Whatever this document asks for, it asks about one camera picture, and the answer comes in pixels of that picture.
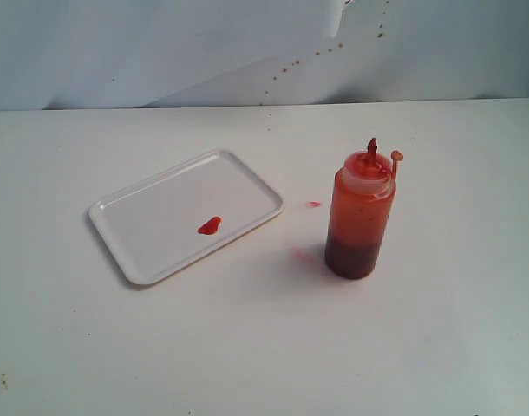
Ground red sauce squeeze bottle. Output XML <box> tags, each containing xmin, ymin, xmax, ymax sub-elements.
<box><xmin>324</xmin><ymin>138</ymin><xmax>403</xmax><ymax>280</ymax></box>

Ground red sauce blob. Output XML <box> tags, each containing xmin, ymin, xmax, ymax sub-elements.
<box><xmin>197</xmin><ymin>216</ymin><xmax>223</xmax><ymax>236</ymax></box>

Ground white rectangular plastic tray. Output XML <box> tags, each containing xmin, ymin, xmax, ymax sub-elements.
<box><xmin>88</xmin><ymin>149</ymin><xmax>284</xmax><ymax>286</ymax></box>

